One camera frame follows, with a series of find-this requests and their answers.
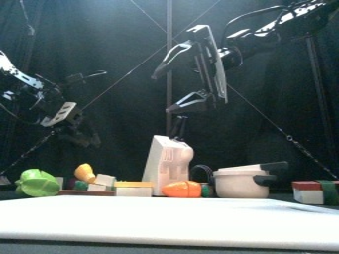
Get red striped salmon toy sushi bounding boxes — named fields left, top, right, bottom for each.
left=290, top=179, right=339, bottom=206

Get yellow egg toy sushi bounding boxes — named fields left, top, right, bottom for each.
left=111, top=181, right=154, bottom=198

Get yellow toy food piece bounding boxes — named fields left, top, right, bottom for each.
left=73, top=162, right=97, bottom=184

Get white toy rice block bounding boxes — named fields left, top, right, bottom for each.
left=86, top=173, right=117, bottom=191

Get small green toy piece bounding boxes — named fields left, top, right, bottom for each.
left=73, top=180, right=89, bottom=191

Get brown wooden tray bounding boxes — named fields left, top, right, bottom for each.
left=58, top=189, right=115, bottom=197

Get green toy pepper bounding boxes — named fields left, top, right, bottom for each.
left=13, top=168, right=62, bottom=198

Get white toy knife block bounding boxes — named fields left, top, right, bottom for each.
left=139, top=134, right=196, bottom=197

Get slanted black stand pole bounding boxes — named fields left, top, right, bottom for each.
left=302, top=33, right=337, bottom=160

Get orange toy carrot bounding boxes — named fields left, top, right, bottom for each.
left=160, top=180, right=214, bottom=199

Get white cutting mat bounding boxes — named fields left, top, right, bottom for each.
left=0, top=194, right=339, bottom=253

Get thin diagonal brace wire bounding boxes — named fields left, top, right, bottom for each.
left=81, top=0, right=222, bottom=111

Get vertical metal frame pole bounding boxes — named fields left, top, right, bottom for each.
left=165, top=0, right=174, bottom=136

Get diagonal brace wire with turnbuckle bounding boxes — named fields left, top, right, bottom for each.
left=226, top=83, right=339, bottom=181

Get white pot lid black handle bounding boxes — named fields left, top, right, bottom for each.
left=212, top=160, right=289, bottom=177

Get white toy pot black handles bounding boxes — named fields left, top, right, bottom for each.
left=189, top=163, right=277, bottom=199

